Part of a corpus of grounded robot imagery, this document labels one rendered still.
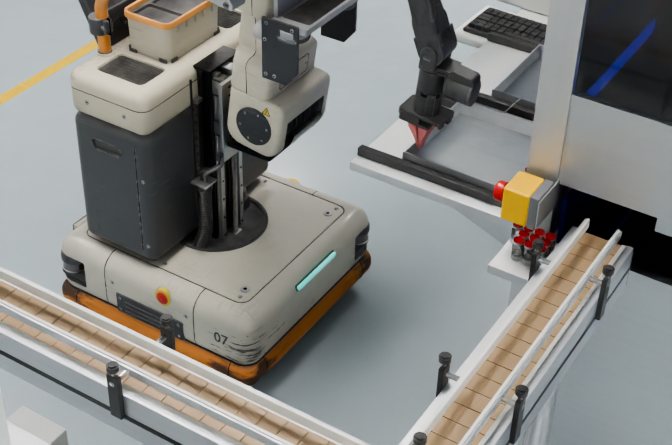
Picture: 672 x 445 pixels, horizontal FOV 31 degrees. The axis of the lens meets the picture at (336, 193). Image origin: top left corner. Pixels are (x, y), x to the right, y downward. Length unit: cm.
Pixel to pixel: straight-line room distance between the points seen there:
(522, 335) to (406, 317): 144
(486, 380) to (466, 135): 82
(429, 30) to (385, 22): 263
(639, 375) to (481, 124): 66
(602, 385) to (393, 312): 111
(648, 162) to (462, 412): 59
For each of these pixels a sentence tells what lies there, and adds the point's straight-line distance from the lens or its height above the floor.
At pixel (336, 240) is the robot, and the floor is 27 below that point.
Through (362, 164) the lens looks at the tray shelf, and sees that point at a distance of 258.
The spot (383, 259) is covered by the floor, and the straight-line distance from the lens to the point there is 374.
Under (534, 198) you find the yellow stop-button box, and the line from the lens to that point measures 227.
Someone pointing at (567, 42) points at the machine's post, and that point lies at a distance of 220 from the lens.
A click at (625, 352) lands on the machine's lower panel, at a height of 68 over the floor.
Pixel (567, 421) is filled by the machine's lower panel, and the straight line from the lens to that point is 269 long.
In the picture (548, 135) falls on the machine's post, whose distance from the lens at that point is 230.
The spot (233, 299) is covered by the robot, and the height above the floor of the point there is 28.
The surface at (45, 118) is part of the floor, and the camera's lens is 447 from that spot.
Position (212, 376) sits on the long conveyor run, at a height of 96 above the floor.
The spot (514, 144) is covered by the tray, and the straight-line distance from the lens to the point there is 269.
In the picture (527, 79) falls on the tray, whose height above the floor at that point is 88.
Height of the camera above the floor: 233
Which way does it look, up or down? 35 degrees down
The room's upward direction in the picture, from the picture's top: 2 degrees clockwise
